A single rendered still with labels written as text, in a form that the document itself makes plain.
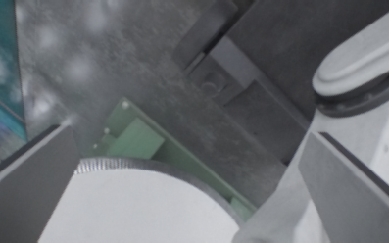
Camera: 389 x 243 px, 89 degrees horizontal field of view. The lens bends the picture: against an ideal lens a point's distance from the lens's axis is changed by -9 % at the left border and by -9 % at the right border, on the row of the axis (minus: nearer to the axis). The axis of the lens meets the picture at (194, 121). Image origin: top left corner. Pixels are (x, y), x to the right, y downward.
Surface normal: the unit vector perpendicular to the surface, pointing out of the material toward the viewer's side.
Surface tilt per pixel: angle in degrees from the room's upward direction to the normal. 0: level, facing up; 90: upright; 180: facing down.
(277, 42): 0
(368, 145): 90
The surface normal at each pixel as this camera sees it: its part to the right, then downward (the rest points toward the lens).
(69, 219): 0.57, -0.39
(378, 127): -0.74, -0.64
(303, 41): -0.39, 0.64
